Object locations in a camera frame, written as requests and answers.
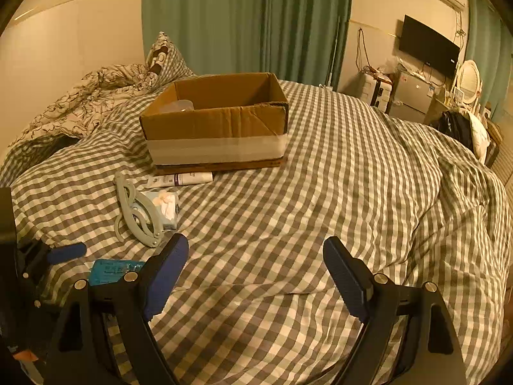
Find white small appliance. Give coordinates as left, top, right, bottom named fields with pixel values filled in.
left=358, top=73, right=380, bottom=107

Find white oval mirror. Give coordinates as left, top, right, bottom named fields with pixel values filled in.
left=453, top=59, right=482, bottom=106

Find clear plastic container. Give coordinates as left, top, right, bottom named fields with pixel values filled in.
left=160, top=99, right=195, bottom=113

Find hanging wall cables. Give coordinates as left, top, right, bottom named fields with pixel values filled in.
left=356, top=28, right=373, bottom=73

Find white cloth bundle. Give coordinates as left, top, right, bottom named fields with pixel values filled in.
left=467, top=112, right=492, bottom=158

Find brown patterned pillow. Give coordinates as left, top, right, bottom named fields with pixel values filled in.
left=145, top=31, right=179, bottom=78

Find wall-mounted black television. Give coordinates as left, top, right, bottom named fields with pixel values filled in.
left=398, top=15, right=461, bottom=78

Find silver mini fridge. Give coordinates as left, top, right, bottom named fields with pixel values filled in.
left=388, top=69, right=436, bottom=123

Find white pole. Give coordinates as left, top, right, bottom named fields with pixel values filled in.
left=328, top=15, right=342, bottom=89

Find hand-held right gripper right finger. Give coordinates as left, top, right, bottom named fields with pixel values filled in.
left=323, top=236, right=468, bottom=385

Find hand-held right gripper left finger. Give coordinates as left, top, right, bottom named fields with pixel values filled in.
left=46, top=233, right=190, bottom=385

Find light green folding hanger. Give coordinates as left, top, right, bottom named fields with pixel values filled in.
left=113, top=171, right=165, bottom=248

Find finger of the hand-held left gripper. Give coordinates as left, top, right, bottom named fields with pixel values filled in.
left=18, top=242, right=87, bottom=286

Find open cardboard box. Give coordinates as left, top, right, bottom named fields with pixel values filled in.
left=139, top=72, right=290, bottom=176

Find floral patterned blanket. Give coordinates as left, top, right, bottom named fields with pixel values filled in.
left=8, top=64, right=160, bottom=150

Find wide green curtain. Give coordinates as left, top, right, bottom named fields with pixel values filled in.
left=140, top=0, right=354, bottom=90

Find white cream tube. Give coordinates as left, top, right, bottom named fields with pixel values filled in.
left=146, top=171, right=214, bottom=190

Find teal flat packet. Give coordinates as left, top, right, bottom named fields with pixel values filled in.
left=88, top=259, right=147, bottom=288

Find light blue tissue packet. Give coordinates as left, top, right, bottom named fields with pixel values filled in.
left=136, top=191, right=180, bottom=232

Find narrow green curtain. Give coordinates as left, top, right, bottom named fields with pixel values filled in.
left=465, top=0, right=513, bottom=122

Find black backpack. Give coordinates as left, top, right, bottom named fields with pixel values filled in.
left=435, top=110, right=476, bottom=146

